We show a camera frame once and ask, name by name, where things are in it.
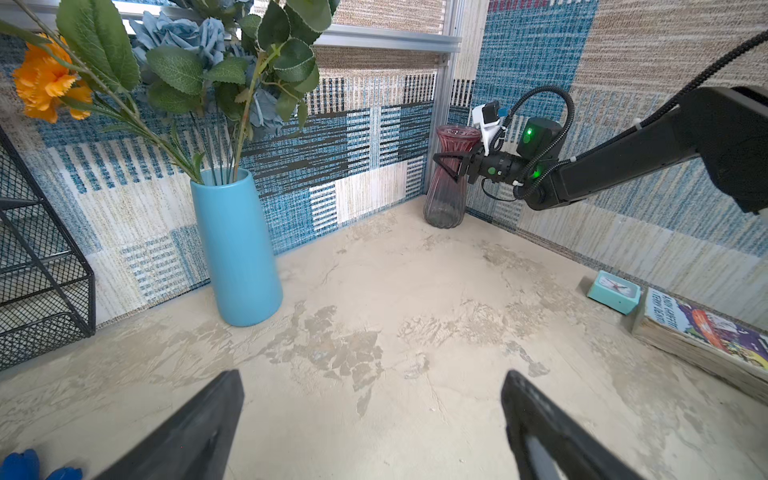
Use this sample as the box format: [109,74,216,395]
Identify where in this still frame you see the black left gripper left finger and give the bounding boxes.
[98,369,245,479]

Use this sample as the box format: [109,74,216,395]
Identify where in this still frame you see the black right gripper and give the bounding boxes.
[432,149,485,184]

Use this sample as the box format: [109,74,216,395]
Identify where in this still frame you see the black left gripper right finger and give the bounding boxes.
[501,370,640,479]

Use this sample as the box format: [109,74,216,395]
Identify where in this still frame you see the dark red glass vase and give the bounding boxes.
[424,125,481,229]

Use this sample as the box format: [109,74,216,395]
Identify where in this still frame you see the light blue ceramic vase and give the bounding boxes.
[190,168,283,327]

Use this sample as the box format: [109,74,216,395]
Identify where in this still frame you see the small blue flower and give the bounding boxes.
[1,449,83,480]

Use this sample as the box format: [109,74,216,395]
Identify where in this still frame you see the blue rose bouquet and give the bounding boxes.
[130,1,340,185]

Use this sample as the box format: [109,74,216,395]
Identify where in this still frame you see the orange marigold flower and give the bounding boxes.
[11,32,205,184]

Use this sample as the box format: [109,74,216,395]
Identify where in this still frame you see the cream sunflower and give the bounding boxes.
[1,1,205,163]

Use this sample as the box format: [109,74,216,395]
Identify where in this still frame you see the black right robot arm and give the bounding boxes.
[433,86,767,215]

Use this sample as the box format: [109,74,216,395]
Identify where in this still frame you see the small teal clock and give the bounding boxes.
[587,270,642,315]

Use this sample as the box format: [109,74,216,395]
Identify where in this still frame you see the colourful book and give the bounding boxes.
[631,289,767,403]

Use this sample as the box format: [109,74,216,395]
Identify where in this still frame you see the black mesh shelf rack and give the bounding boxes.
[1,134,96,370]

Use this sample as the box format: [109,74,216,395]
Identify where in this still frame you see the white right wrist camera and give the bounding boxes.
[470,100,507,156]

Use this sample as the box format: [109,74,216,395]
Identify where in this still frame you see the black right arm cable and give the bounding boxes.
[479,29,768,202]

